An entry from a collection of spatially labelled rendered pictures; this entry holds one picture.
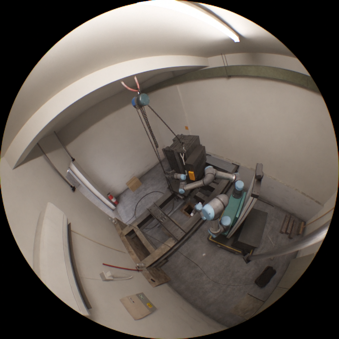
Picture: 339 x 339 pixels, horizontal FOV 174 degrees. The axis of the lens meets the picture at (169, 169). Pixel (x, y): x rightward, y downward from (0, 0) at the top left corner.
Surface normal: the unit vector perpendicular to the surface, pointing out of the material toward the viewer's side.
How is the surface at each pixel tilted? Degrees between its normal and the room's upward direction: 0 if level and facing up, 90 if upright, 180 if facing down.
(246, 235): 0
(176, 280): 0
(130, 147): 90
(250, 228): 0
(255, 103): 90
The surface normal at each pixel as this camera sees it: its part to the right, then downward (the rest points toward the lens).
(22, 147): 0.63, 0.36
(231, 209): -0.29, -0.71
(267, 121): -0.72, 0.61
